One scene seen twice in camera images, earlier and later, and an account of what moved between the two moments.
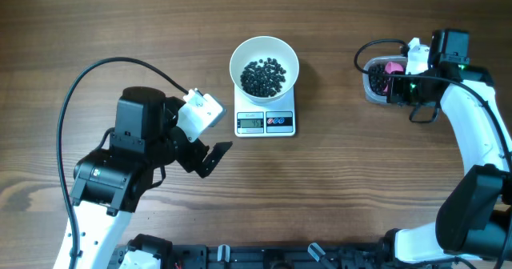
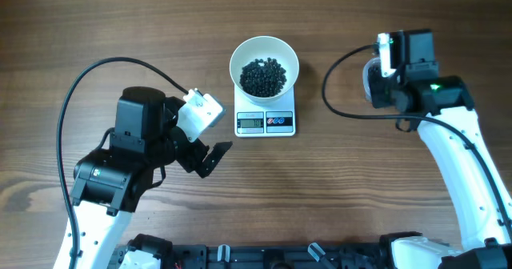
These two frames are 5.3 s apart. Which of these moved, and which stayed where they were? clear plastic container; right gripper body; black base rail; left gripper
Moved: right gripper body
Stayed: left gripper; clear plastic container; black base rail
